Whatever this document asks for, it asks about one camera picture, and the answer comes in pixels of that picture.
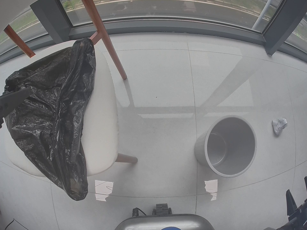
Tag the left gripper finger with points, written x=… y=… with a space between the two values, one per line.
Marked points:
x=12 y=99

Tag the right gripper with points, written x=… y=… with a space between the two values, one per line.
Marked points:
x=301 y=218

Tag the black plastic bag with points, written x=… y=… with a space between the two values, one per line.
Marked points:
x=52 y=109

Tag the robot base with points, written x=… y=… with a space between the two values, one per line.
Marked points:
x=163 y=223

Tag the white trash bin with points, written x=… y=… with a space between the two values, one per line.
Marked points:
x=230 y=142

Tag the crumpled white paper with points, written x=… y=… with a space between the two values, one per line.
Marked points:
x=279 y=126

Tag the white padded wooden chair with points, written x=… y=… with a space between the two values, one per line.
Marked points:
x=103 y=109

